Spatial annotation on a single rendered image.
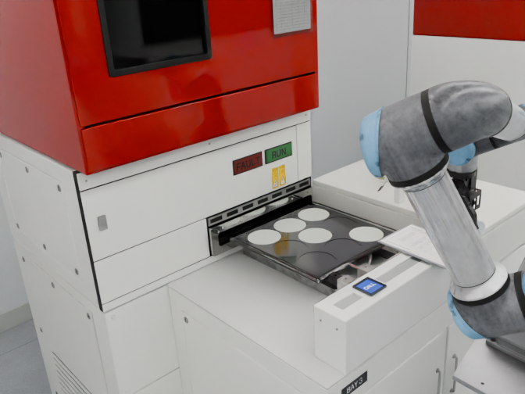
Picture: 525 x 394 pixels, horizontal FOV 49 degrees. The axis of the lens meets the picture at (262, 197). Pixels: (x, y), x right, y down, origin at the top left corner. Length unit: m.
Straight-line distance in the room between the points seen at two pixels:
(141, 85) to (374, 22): 3.27
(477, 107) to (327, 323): 0.57
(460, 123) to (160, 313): 1.07
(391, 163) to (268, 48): 0.76
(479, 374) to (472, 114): 0.62
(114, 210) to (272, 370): 0.57
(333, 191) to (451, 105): 0.99
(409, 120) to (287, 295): 0.75
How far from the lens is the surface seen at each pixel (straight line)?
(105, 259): 1.56
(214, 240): 1.73
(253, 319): 1.50
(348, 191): 1.87
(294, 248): 1.66
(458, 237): 1.12
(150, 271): 1.65
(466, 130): 0.99
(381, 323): 1.36
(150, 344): 1.76
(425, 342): 1.57
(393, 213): 1.78
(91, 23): 1.37
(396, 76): 4.85
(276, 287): 1.63
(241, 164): 1.73
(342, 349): 1.29
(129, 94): 1.43
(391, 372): 1.49
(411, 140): 0.99
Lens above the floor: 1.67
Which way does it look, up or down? 22 degrees down
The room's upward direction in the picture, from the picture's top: 4 degrees counter-clockwise
